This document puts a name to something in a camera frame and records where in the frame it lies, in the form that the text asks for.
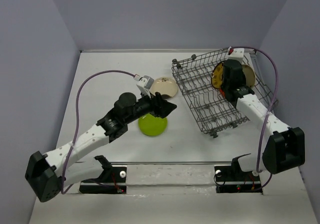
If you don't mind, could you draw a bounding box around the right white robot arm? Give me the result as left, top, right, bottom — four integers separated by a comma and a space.
221, 59, 306, 180

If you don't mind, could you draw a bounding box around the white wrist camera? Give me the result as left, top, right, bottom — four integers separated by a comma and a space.
227, 47, 245, 64
133, 75, 154, 97

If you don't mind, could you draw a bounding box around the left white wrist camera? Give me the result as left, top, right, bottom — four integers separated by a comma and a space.
133, 75, 154, 97

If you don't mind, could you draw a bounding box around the grey wire dish rack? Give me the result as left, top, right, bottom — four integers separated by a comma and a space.
171, 48, 279, 139

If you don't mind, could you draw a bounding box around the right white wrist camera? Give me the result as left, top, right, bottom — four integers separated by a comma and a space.
227, 47, 245, 64

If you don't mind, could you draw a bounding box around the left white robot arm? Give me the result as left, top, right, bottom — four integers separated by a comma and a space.
25, 92, 177, 202

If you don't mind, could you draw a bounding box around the green plate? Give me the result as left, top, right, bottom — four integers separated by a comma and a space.
138, 114, 168, 137

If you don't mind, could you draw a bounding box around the cream floral plate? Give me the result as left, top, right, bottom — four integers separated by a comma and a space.
242, 64, 256, 88

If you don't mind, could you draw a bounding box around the cream plate with dark spot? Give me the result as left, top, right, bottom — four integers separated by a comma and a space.
149, 77, 178, 99

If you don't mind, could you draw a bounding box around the brown yellow patterned plate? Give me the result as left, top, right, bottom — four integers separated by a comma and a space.
211, 61, 225, 89

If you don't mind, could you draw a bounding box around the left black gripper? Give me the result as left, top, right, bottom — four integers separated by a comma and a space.
125, 88, 177, 124

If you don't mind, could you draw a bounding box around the white foam strip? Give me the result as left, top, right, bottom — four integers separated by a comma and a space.
125, 164, 215, 186

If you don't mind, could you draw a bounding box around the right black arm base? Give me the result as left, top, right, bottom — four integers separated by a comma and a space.
213, 154, 263, 193

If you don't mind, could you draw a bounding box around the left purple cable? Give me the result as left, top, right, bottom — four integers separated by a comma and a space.
59, 70, 137, 195

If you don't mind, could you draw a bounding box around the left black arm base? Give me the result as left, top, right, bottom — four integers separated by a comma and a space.
79, 155, 127, 194

